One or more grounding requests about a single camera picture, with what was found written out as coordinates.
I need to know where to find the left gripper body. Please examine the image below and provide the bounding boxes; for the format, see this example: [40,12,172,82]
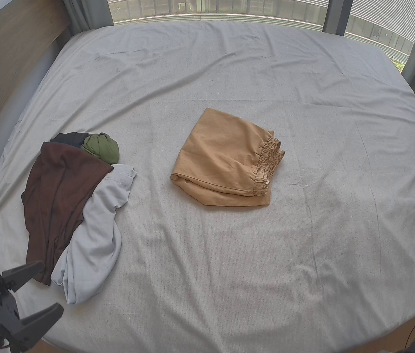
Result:
[0,272,28,351]

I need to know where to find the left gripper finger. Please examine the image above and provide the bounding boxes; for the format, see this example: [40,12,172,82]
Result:
[1,260,45,292]
[19,303,65,349]

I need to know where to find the tan shorts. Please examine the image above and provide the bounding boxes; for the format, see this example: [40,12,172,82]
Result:
[170,107,286,208]

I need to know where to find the pale blue garment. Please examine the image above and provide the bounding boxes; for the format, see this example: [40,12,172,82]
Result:
[50,163,137,305]

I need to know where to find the brown garment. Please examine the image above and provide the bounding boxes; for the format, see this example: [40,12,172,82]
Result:
[21,141,115,287]

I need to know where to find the dark grey garment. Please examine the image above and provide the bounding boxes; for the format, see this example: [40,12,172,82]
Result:
[49,132,91,148]

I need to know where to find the green garment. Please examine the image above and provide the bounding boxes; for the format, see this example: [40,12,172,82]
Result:
[80,132,121,163]

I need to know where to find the bed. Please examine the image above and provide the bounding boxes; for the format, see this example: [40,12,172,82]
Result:
[0,0,415,353]

